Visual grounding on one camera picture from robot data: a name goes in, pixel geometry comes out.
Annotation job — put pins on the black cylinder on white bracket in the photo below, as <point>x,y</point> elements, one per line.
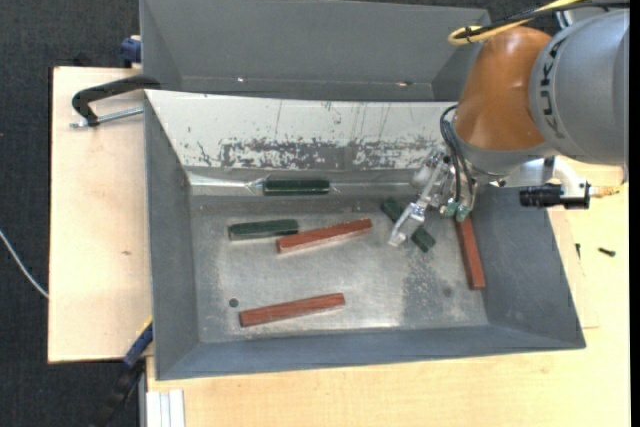
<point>547,196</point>

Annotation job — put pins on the red-brown flat block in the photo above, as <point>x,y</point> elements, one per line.
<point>325,235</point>
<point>472,260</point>
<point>292,309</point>

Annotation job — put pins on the small black screw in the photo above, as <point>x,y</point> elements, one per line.
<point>607,252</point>

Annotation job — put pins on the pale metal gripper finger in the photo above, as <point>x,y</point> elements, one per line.
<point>419,216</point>
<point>400,232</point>

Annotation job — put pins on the dark green flat block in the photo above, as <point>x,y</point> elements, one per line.
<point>263,229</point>
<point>424,240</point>
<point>297,186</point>

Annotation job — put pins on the grey metal bin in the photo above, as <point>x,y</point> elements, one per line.
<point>320,275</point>

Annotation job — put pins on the pale wood board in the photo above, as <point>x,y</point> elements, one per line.
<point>97,225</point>

